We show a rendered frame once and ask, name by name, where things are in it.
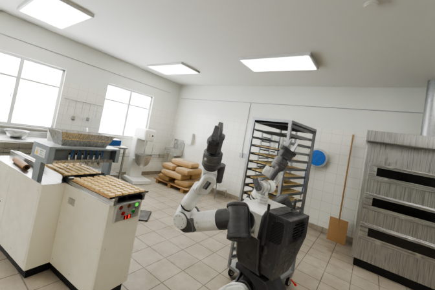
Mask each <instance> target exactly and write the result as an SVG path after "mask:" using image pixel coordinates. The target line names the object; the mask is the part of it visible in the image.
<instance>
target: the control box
mask: <svg viewBox="0 0 435 290"><path fill-rule="evenodd" d="M136 203H139V204H138V206H135V204H136ZM128 205H131V207H130V208H128ZM121 206H123V209H122V210H120V207H121ZM139 206H140V200H134V201H128V202H125V203H119V204H117V205H116V206H115V208H114V212H113V218H112V222H117V221H122V220H124V219H128V217H129V218H132V217H135V216H138V213H139ZM133 209H134V210H135V212H134V213H132V212H131V211H132V210H133ZM123 212H125V214H124V215H123V216H122V213H123ZM129 215H130V216H129ZM125 216H126V218H125Z"/></svg>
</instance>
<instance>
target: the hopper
mask: <svg viewBox="0 0 435 290"><path fill-rule="evenodd" d="M48 130H49V133H50V135H51V138H52V141H53V143H55V144H59V145H61V146H84V147H99V148H106V147H107V146H108V145H109V144H110V143H111V142H112V141H113V139H114V138H115V137H114V136H111V135H106V134H104V133H95V132H88V131H76V130H70V129H58V128H48Z"/></svg>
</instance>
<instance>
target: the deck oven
mask: <svg viewBox="0 0 435 290"><path fill-rule="evenodd" d="M365 141H366V145H367V150H366V158H365V163H364V171H363V176H362V184H361V192H360V197H359V205H358V210H357V218H356V223H355V231H354V236H353V244H352V249H351V256H353V257H354V258H353V264H354V265H356V266H358V267H361V268H363V269H366V270H367V271H370V272H372V273H375V274H378V275H379V276H382V277H384V278H387V279H389V280H391V281H394V282H396V283H399V284H401V285H403V286H406V287H408V288H411V289H413V290H435V137H430V136H423V135H411V134H405V133H393V132H386V131H374V130H368V129H367V131H366V139H365Z"/></svg>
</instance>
